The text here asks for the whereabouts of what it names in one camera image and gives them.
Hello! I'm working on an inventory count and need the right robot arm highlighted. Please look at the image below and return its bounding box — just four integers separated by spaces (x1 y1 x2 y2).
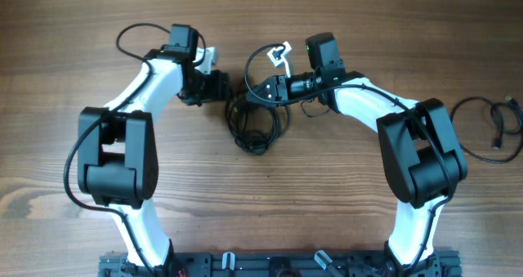
247 32 467 276

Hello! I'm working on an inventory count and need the camera cable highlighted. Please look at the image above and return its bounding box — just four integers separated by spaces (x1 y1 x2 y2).
62 22 172 277
244 43 454 276

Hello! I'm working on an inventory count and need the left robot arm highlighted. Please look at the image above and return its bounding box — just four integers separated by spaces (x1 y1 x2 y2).
63 24 230 276

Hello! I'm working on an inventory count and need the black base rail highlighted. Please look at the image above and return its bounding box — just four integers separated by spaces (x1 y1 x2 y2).
97 251 463 277

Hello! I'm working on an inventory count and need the black usb cable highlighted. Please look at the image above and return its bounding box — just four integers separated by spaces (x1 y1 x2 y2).
223 91 292 156

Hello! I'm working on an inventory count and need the right camera cable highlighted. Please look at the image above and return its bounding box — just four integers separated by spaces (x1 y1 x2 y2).
244 43 454 276

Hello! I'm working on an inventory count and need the left camera cable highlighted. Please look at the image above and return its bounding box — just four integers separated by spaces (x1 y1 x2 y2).
62 22 172 277

